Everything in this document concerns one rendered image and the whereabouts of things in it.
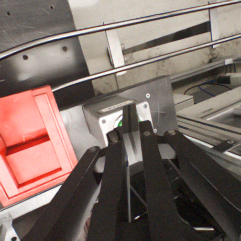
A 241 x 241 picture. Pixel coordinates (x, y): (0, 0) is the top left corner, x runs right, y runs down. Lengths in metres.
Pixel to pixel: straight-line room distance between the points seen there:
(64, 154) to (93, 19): 1.12
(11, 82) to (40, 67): 0.09
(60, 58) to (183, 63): 1.22
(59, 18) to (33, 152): 0.39
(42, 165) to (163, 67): 1.32
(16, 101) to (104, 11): 1.12
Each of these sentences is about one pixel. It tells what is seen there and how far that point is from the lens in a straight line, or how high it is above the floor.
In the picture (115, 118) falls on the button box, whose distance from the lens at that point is 0.26.
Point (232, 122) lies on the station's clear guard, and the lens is 0.57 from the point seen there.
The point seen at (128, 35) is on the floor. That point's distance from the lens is 1.43.
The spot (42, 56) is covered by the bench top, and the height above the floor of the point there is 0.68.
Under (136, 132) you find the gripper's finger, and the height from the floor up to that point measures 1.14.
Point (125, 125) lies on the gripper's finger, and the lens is 0.17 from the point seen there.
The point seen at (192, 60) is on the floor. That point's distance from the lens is 1.72.
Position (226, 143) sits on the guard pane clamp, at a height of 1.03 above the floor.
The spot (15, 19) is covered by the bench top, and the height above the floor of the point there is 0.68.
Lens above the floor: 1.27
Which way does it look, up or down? 64 degrees down
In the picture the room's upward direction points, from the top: 118 degrees clockwise
